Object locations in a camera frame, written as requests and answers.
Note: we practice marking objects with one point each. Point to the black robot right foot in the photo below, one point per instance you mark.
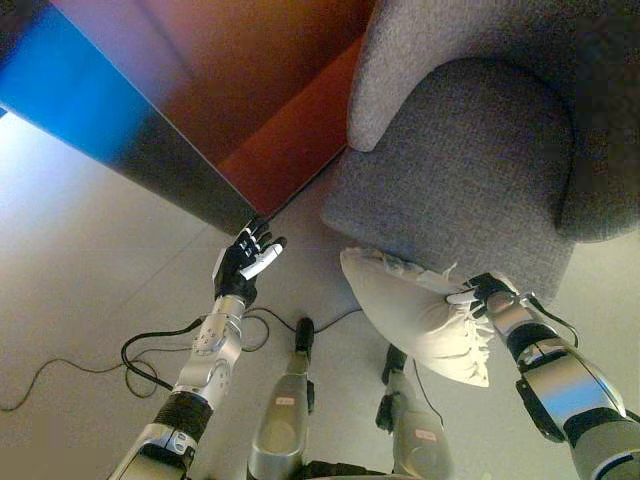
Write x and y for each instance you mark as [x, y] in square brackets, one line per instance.
[395, 362]

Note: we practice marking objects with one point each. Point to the black robot left foot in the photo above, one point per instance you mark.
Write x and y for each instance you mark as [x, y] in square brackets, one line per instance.
[303, 335]

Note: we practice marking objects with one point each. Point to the grey fabric armchair sofa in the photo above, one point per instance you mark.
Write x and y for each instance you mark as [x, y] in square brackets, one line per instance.
[465, 150]

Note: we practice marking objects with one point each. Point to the black robot foot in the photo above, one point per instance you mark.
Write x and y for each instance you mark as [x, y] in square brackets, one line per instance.
[303, 335]
[395, 362]

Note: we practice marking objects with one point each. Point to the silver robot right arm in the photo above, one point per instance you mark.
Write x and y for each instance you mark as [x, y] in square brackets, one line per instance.
[565, 385]

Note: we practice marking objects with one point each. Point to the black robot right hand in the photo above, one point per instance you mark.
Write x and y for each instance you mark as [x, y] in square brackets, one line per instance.
[487, 287]

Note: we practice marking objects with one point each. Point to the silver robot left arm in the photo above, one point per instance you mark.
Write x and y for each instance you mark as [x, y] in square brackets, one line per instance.
[210, 360]

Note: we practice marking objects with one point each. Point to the silver robot right leg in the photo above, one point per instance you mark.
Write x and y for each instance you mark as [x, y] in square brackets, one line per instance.
[417, 435]

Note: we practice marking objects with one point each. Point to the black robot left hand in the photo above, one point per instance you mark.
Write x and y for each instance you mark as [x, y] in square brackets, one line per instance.
[240, 267]

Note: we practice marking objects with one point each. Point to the white fringed pillow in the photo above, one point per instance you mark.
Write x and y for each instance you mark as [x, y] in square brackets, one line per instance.
[415, 315]

